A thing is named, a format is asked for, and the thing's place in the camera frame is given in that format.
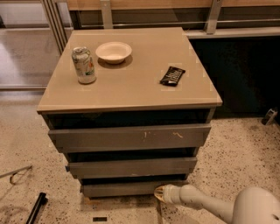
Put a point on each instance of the foam gripper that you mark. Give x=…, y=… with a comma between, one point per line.
x=170, y=193

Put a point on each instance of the grey bottom drawer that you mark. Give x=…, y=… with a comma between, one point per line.
x=126, y=189

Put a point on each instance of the grey drawer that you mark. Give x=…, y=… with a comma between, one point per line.
x=132, y=168
x=126, y=189
x=130, y=138

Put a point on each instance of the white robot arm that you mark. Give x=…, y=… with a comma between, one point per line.
x=252, y=205

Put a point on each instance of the grey top drawer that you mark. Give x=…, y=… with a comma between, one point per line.
x=130, y=138

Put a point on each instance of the grey middle drawer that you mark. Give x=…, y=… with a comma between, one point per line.
x=132, y=168

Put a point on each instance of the grey drawer cabinet beige top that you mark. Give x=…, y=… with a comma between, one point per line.
x=130, y=95

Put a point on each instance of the black bar on floor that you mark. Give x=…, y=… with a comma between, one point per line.
x=41, y=200

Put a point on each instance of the black snack bar wrapper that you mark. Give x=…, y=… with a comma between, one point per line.
x=172, y=76

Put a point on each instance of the grey metal rod on floor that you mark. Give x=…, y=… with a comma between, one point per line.
x=12, y=174

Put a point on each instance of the white paper bowl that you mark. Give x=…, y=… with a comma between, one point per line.
x=113, y=52

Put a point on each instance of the white green soda can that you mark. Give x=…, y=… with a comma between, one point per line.
x=84, y=65

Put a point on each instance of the metal railing frame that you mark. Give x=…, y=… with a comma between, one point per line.
x=202, y=19

